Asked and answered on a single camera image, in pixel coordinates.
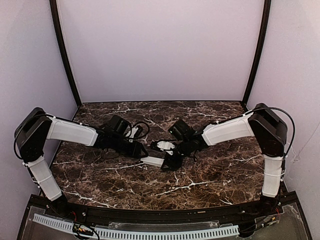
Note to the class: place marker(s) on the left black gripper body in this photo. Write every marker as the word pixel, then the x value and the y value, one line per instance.
pixel 137 151

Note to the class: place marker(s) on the black left frame post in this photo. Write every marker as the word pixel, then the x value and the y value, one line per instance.
pixel 63 52

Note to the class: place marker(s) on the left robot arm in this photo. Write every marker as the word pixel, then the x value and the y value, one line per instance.
pixel 38 127

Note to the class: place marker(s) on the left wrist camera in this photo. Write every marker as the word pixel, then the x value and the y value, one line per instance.
pixel 136 131

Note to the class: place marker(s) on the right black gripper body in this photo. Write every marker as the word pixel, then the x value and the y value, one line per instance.
pixel 173 159

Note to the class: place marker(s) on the black frame post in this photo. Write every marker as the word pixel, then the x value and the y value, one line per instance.
pixel 63 52
pixel 258 51

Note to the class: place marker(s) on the black right frame post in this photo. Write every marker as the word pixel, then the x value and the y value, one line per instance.
pixel 258 51

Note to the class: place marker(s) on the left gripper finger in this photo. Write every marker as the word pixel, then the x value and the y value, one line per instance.
pixel 142 157
pixel 142 149

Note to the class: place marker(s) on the white remote control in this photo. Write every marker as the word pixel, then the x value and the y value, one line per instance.
pixel 153 161

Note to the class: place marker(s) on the black front rail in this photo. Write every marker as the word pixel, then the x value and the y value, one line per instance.
pixel 102 215

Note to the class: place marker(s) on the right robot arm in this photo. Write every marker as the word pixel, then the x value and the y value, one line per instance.
pixel 197 134

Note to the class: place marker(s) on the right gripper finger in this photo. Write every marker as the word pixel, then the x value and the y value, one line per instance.
pixel 166 160
pixel 172 167

